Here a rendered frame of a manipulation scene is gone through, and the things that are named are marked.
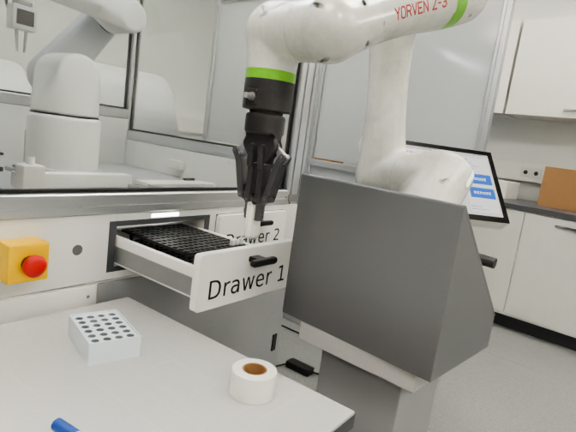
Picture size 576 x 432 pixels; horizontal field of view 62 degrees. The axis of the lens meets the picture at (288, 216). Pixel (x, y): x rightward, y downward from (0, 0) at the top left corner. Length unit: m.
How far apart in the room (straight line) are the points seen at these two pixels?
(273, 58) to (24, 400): 0.64
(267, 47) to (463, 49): 1.78
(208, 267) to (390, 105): 0.60
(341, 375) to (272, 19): 0.73
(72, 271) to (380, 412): 0.69
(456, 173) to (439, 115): 1.44
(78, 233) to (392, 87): 0.77
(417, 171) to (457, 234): 0.30
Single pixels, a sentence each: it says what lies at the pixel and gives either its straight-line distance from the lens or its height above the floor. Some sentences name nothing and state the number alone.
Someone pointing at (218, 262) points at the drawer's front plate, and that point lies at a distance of 0.90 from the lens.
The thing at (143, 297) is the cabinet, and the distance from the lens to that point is 1.19.
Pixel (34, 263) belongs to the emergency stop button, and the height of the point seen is 0.88.
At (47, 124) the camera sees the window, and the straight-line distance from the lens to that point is 1.00.
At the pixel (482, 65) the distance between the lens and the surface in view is 2.52.
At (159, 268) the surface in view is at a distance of 0.99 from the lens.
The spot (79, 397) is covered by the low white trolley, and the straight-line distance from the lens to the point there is 0.77.
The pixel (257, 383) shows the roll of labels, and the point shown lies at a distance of 0.75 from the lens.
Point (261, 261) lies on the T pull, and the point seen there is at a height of 0.91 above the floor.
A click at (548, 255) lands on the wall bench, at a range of 3.69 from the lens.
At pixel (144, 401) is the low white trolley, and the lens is 0.76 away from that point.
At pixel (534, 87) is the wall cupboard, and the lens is 4.13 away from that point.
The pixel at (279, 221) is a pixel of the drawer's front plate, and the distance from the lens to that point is 1.47.
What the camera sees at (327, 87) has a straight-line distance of 2.92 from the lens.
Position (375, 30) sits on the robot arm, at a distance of 0.85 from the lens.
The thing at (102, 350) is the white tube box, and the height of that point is 0.78.
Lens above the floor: 1.16
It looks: 9 degrees down
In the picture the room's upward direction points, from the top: 8 degrees clockwise
